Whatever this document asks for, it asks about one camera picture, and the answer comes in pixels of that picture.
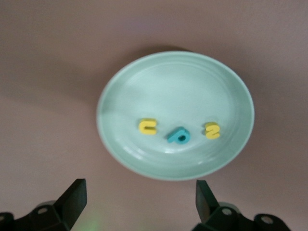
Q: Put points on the green plate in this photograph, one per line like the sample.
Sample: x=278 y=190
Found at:
x=173 y=96

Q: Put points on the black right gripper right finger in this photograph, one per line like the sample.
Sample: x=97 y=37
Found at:
x=216 y=216

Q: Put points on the teal letter p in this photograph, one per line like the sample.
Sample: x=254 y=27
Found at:
x=178 y=136

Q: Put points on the yellow letter s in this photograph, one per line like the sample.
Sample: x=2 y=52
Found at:
x=212 y=130

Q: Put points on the yellow letter u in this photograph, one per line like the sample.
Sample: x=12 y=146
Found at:
x=148 y=126

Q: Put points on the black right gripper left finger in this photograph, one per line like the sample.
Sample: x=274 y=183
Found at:
x=48 y=214

